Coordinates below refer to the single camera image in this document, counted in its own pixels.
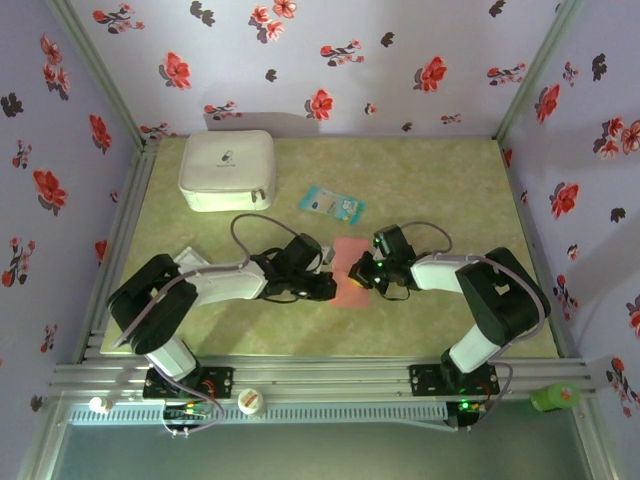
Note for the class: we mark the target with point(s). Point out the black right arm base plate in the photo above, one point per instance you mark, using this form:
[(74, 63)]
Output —
[(425, 380)]

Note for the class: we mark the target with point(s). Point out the blue wipes packet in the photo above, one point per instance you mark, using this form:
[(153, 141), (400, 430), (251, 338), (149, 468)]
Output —
[(330, 202)]

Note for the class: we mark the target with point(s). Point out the aluminium frame leg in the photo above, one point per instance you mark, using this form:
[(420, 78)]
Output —
[(44, 440), (595, 440)]

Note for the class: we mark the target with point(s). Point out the white zip pouch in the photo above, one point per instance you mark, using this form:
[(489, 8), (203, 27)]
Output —
[(225, 170)]

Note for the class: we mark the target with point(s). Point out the pink square paper sheet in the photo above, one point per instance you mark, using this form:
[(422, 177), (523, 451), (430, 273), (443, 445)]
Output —
[(345, 250)]

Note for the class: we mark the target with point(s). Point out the white flat packet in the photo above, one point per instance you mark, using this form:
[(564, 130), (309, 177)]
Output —
[(192, 257)]

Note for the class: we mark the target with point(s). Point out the small white bottle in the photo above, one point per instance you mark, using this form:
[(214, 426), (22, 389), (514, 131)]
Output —
[(100, 404)]

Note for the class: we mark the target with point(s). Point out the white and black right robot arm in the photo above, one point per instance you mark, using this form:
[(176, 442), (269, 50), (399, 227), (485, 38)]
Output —
[(440, 275)]

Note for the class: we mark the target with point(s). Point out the long aluminium frame rail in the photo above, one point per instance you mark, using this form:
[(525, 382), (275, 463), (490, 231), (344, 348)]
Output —
[(320, 380)]

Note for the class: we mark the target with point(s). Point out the green bottle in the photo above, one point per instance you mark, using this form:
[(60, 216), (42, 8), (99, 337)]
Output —
[(555, 397)]

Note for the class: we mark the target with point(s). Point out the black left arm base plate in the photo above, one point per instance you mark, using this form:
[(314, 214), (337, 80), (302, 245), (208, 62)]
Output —
[(220, 382)]

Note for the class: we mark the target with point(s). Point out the aluminium frame post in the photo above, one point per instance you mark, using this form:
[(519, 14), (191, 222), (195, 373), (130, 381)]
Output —
[(535, 70), (101, 75)]

